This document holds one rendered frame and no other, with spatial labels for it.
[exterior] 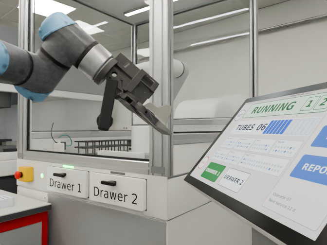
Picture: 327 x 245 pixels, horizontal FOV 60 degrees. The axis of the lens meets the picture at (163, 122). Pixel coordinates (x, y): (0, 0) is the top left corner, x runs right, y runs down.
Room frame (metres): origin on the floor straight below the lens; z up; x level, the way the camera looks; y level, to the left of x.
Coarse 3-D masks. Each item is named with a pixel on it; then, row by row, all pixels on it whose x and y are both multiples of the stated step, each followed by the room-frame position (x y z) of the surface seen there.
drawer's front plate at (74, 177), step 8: (48, 168) 1.34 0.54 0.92; (56, 168) 1.30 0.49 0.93; (64, 168) 1.29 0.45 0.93; (48, 176) 1.34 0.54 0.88; (56, 176) 1.30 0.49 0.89; (72, 176) 1.23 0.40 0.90; (80, 176) 1.20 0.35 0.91; (88, 176) 1.19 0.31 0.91; (48, 184) 1.34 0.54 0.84; (56, 184) 1.30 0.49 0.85; (80, 184) 1.20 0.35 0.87; (88, 184) 1.19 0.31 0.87; (64, 192) 1.27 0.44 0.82; (72, 192) 1.23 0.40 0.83; (80, 192) 1.20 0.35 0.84; (88, 192) 1.19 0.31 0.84
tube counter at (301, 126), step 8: (264, 120) 0.65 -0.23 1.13; (272, 120) 0.62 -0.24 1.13; (280, 120) 0.59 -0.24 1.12; (288, 120) 0.56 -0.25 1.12; (296, 120) 0.54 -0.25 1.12; (304, 120) 0.52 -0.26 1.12; (312, 120) 0.50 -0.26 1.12; (256, 128) 0.65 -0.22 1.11; (264, 128) 0.62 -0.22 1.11; (272, 128) 0.59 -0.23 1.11; (280, 128) 0.57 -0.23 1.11; (288, 128) 0.54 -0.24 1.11; (296, 128) 0.52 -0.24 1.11; (304, 128) 0.50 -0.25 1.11; (312, 128) 0.48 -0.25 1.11
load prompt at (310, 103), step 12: (300, 96) 0.59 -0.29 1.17; (312, 96) 0.55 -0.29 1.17; (324, 96) 0.52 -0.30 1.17; (252, 108) 0.76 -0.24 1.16; (264, 108) 0.70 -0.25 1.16; (276, 108) 0.64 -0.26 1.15; (288, 108) 0.60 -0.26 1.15; (300, 108) 0.56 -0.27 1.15; (312, 108) 0.52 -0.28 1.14; (324, 108) 0.49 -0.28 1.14
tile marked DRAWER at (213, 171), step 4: (212, 164) 0.72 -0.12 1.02; (216, 164) 0.70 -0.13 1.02; (220, 164) 0.68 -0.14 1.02; (208, 168) 0.72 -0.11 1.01; (212, 168) 0.70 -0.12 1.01; (216, 168) 0.68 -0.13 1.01; (220, 168) 0.66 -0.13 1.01; (224, 168) 0.65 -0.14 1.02; (204, 172) 0.72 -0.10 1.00; (208, 172) 0.70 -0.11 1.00; (212, 172) 0.69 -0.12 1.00; (216, 172) 0.67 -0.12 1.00; (220, 172) 0.65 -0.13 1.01; (204, 176) 0.70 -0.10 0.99; (208, 176) 0.69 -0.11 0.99; (212, 176) 0.67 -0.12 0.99; (216, 176) 0.65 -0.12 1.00; (212, 180) 0.65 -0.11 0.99
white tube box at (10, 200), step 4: (0, 196) 1.31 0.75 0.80; (4, 196) 1.31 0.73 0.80; (8, 196) 1.31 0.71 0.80; (0, 200) 1.24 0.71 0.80; (4, 200) 1.25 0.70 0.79; (8, 200) 1.26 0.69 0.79; (12, 200) 1.28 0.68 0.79; (0, 204) 1.24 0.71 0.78; (4, 204) 1.25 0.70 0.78; (8, 204) 1.26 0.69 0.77; (12, 204) 1.28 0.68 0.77; (0, 208) 1.24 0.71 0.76
